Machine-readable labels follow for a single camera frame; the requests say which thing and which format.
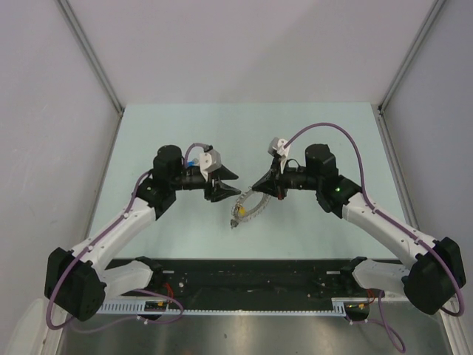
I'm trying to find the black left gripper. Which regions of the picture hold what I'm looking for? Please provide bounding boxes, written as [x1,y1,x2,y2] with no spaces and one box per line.
[170,164,240,203]

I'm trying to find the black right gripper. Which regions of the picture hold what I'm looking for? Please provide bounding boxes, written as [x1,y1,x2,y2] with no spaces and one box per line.
[253,158,321,200]

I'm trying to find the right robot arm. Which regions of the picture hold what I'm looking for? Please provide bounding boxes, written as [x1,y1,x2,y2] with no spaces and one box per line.
[252,138,466,315]

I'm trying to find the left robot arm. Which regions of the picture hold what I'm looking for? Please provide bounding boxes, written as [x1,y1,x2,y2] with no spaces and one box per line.
[44,144,241,330]

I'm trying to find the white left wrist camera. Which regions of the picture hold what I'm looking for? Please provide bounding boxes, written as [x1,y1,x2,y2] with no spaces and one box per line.
[199,146,222,181]

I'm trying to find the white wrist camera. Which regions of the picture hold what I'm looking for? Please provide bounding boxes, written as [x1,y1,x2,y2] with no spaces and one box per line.
[268,137,290,166]
[199,146,222,181]

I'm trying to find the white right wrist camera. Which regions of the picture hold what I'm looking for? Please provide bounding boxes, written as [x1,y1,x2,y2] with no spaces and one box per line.
[268,137,290,166]

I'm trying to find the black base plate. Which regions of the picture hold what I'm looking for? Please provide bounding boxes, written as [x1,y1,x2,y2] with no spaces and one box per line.
[110,257,387,301]

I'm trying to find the white slotted cable duct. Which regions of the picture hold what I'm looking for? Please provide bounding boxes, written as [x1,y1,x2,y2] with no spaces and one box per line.
[98,297,370,317]

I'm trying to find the left aluminium frame post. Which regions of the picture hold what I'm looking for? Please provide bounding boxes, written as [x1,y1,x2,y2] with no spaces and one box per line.
[55,0,124,117]

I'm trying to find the aluminium frame post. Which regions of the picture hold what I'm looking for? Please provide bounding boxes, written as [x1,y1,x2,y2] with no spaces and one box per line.
[377,0,449,115]
[55,0,124,117]

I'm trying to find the right aluminium frame post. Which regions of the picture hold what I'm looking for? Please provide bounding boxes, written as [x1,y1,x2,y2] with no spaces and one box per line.
[377,0,449,115]

